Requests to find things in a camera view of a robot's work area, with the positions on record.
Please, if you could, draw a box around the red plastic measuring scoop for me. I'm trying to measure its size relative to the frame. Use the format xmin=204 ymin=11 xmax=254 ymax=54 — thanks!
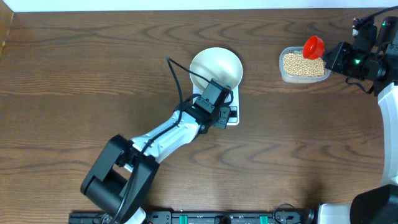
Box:
xmin=303 ymin=35 xmax=325 ymax=60

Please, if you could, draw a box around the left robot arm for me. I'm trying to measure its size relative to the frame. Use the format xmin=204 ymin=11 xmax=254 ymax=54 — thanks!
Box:
xmin=80 ymin=79 xmax=232 ymax=223

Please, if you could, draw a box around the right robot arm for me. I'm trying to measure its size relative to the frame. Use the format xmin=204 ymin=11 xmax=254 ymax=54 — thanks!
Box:
xmin=317 ymin=16 xmax=397 ymax=224

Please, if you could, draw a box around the white digital kitchen scale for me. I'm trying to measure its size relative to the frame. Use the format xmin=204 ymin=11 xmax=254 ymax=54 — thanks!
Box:
xmin=192 ymin=84 xmax=240 ymax=126

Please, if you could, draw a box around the white round bowl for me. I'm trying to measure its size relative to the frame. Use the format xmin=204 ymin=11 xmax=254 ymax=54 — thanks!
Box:
xmin=189 ymin=47 xmax=243 ymax=90

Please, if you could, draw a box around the clear plastic container of soybeans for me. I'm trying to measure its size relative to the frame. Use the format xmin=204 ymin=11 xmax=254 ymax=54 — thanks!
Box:
xmin=279 ymin=47 xmax=331 ymax=84

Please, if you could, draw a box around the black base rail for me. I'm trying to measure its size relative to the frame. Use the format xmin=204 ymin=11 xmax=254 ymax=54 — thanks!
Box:
xmin=68 ymin=210 xmax=318 ymax=224

